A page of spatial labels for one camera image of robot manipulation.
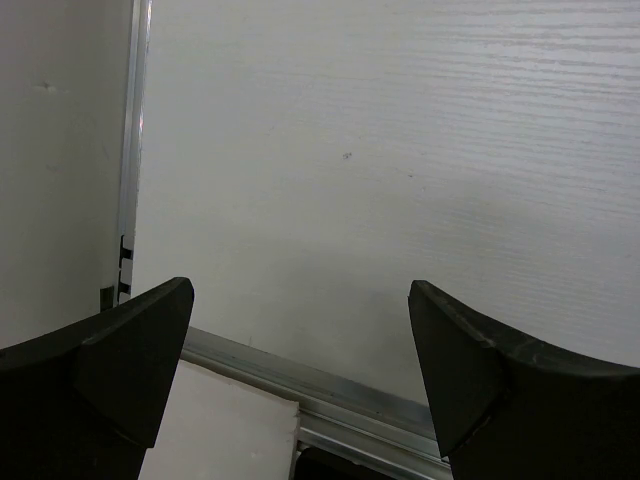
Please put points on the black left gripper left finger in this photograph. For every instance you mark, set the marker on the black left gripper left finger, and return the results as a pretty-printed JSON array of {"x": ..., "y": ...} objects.
[{"x": 87, "y": 401}]

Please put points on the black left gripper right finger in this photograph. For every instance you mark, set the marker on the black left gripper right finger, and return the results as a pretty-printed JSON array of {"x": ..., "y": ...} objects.
[{"x": 506, "y": 405}]

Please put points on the aluminium table frame rail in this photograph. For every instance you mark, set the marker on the aluminium table frame rail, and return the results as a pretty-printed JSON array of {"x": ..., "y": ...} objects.
[{"x": 240, "y": 175}]

